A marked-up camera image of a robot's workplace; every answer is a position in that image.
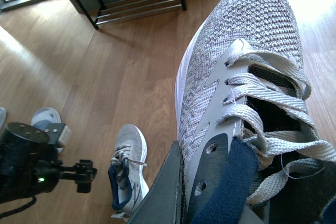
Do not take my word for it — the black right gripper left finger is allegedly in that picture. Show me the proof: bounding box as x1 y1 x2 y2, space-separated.
128 141 183 223

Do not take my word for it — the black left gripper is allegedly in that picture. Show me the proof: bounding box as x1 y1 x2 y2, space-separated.
36 159 97 194

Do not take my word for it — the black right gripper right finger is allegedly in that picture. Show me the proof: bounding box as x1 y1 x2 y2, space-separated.
324 199 336 224

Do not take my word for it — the grey knit sneaker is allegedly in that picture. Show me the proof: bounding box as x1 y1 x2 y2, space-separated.
175 0 335 223
108 124 149 221

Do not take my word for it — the light blue rubber slipper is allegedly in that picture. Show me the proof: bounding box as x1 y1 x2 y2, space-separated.
31 107 72 154

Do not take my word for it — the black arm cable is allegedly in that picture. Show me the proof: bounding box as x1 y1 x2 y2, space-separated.
0 195 37 219

